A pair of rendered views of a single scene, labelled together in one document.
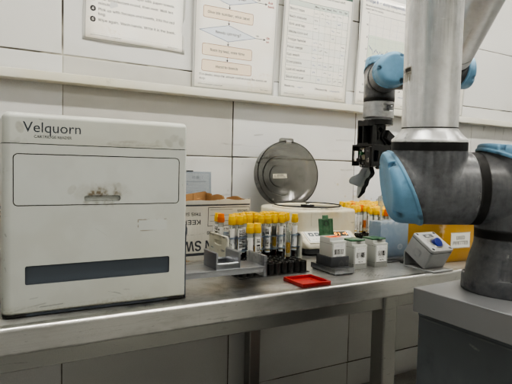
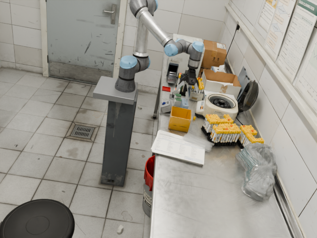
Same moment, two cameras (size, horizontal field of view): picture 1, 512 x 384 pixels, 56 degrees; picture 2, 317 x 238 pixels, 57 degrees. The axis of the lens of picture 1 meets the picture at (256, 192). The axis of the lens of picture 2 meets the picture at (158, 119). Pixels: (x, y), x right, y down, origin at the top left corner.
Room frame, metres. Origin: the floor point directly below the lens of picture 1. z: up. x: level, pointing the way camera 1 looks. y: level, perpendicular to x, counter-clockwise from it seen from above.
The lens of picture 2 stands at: (1.87, -2.03, 1.93)
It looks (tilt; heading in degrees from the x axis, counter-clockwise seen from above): 32 degrees down; 116
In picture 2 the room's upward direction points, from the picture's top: 12 degrees clockwise
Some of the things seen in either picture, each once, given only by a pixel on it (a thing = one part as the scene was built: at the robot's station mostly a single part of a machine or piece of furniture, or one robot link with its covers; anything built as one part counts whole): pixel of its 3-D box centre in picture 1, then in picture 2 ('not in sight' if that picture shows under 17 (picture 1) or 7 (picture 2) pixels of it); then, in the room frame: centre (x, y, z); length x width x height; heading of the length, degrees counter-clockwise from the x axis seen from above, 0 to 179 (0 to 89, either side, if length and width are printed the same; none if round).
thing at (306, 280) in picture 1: (306, 280); (166, 89); (0.95, -0.11, 0.88); 0.07 x 0.07 x 0.01; 30
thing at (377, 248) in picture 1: (374, 251); (177, 103); (1.15, -0.29, 0.91); 0.05 x 0.04 x 0.07; 30
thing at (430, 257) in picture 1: (421, 249); (169, 107); (1.14, -0.40, 0.92); 0.13 x 0.07 x 0.08; 30
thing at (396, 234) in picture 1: (388, 239); (183, 107); (1.23, -0.34, 0.92); 0.10 x 0.07 x 0.10; 122
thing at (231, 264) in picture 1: (210, 264); (172, 75); (0.89, 0.08, 0.92); 0.21 x 0.07 x 0.05; 120
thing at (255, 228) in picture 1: (265, 246); (182, 84); (1.05, -0.02, 0.93); 0.17 x 0.09 x 0.11; 120
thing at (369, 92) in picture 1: (379, 79); (196, 50); (1.20, -0.30, 1.33); 0.09 x 0.08 x 0.11; 177
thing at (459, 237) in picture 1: (440, 238); (179, 119); (1.28, -0.49, 0.93); 0.13 x 0.13 x 0.10; 27
